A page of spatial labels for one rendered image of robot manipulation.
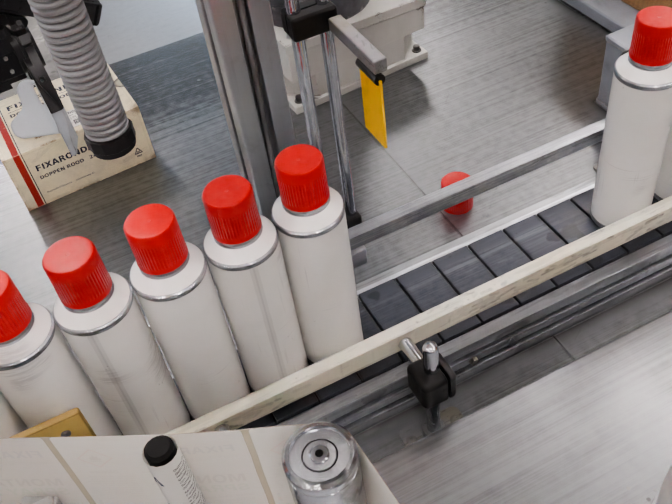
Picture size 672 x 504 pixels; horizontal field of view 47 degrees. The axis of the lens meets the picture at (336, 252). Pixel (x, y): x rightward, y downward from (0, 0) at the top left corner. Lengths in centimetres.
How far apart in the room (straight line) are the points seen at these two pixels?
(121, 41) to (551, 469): 89
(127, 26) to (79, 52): 74
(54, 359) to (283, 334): 16
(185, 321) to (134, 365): 5
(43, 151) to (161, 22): 39
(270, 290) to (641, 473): 29
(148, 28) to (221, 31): 66
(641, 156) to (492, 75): 38
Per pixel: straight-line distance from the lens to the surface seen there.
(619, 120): 68
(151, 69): 115
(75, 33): 53
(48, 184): 96
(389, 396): 66
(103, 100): 55
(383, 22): 100
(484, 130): 94
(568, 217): 77
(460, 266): 72
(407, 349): 62
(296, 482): 39
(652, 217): 73
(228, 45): 60
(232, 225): 50
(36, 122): 92
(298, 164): 51
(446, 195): 66
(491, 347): 69
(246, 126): 64
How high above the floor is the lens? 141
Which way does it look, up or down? 46 degrees down
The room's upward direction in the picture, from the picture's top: 9 degrees counter-clockwise
